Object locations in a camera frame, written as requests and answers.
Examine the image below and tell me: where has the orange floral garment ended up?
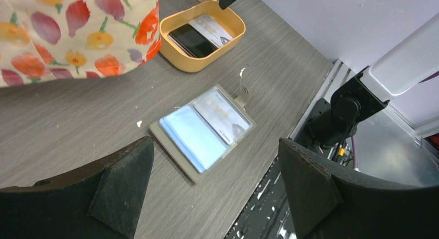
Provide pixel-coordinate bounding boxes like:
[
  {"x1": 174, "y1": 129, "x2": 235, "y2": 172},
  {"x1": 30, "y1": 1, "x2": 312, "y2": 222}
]
[{"x1": 1, "y1": 0, "x2": 161, "y2": 87}]

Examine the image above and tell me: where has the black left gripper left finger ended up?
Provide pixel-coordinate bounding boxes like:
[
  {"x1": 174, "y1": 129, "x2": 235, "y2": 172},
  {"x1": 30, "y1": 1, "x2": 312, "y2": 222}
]
[{"x1": 1, "y1": 137, "x2": 154, "y2": 238}]

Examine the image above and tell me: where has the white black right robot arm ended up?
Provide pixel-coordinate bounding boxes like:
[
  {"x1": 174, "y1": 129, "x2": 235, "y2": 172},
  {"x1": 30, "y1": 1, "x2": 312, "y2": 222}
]
[{"x1": 262, "y1": 0, "x2": 438, "y2": 102}]

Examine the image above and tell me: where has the silver VIP card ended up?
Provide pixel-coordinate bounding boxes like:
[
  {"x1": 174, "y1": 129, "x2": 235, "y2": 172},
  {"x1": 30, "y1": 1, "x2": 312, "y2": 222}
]
[
  {"x1": 193, "y1": 88, "x2": 252, "y2": 145},
  {"x1": 188, "y1": 14, "x2": 233, "y2": 48}
]

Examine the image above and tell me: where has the tan oval tray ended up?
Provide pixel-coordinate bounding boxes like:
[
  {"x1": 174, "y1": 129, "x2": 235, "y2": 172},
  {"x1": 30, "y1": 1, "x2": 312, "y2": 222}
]
[{"x1": 159, "y1": 1, "x2": 246, "y2": 73}]

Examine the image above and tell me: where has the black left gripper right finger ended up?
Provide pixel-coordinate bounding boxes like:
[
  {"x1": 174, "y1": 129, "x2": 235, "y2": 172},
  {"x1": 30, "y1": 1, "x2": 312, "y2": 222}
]
[{"x1": 278, "y1": 138, "x2": 438, "y2": 238}]

